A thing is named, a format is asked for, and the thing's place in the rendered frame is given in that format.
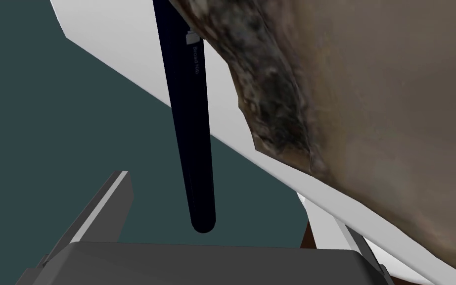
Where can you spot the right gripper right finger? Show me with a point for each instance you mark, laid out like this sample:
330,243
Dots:
331,229

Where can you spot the white table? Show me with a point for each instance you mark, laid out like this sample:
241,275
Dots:
113,35

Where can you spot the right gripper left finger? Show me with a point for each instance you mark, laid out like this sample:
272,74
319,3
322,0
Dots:
101,213

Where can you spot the black marker pen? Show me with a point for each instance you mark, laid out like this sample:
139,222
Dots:
190,130

